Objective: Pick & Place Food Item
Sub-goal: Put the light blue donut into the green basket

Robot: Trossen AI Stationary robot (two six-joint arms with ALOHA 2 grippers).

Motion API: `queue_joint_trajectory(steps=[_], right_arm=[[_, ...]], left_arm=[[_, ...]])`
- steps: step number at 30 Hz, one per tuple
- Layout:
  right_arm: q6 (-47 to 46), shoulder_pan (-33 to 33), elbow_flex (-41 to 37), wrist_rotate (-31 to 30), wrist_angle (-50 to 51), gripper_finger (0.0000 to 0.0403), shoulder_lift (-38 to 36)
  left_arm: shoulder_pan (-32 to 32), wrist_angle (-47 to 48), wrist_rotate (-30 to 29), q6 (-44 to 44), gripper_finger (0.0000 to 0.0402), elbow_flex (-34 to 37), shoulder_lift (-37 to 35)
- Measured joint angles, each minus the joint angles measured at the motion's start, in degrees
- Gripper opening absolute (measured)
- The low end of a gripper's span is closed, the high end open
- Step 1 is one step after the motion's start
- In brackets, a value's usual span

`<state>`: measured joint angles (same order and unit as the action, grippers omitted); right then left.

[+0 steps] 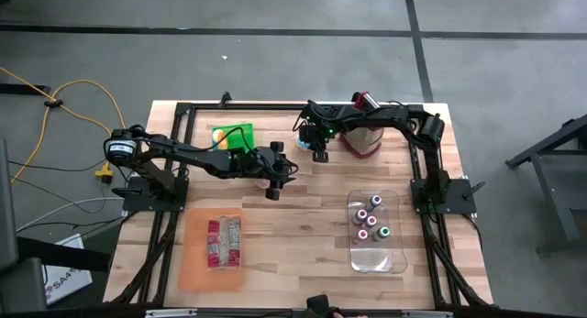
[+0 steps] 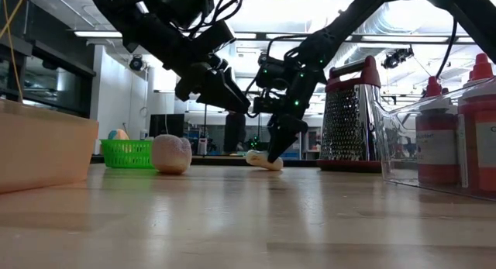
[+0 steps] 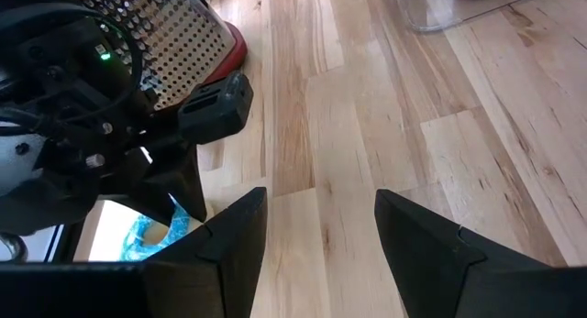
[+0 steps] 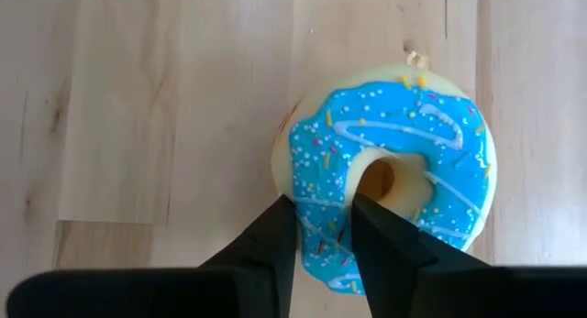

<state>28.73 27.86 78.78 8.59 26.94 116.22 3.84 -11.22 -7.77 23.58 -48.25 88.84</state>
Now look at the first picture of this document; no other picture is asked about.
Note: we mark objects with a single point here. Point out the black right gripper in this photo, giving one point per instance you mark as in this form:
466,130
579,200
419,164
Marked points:
316,132

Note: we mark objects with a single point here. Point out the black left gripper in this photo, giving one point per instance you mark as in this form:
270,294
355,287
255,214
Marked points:
261,164

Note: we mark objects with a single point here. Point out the pink sugared toy bread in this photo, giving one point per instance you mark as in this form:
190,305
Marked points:
261,184

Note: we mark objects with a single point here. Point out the purple food colouring bottle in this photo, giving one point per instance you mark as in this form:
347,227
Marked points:
375,200

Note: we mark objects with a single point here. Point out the red snack bag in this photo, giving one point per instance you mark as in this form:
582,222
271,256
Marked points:
224,242

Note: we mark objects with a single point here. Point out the green food colouring bottle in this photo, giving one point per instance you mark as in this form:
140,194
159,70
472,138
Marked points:
381,233

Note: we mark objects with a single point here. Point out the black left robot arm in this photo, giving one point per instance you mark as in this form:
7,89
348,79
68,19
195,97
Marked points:
183,150

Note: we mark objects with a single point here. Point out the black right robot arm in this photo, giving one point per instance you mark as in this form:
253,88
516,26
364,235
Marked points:
390,118

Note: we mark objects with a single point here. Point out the metal box grater red trim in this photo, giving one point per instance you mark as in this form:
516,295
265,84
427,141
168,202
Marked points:
367,143

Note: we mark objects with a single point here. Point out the green plastic basket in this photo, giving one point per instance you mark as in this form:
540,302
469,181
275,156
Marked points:
240,134

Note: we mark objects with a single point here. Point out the clear plastic tray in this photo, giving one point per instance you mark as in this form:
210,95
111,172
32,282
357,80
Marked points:
376,258

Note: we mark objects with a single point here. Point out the orange translucent plastic bin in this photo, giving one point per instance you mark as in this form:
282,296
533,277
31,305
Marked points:
192,272

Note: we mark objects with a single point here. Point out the black rounded device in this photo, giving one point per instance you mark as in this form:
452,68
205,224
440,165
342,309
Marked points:
318,304

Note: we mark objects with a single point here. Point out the black metal stand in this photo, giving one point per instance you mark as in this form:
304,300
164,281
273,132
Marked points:
550,171

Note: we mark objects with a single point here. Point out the white labelled box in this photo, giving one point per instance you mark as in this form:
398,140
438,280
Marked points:
66,277

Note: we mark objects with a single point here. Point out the black equipment cart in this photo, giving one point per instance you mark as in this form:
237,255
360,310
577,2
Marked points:
23,286

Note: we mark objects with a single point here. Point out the black metal table frame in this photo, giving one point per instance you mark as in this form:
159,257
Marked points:
275,107

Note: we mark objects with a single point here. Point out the silver metal bracket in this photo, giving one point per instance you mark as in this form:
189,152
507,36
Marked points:
426,314
170,313

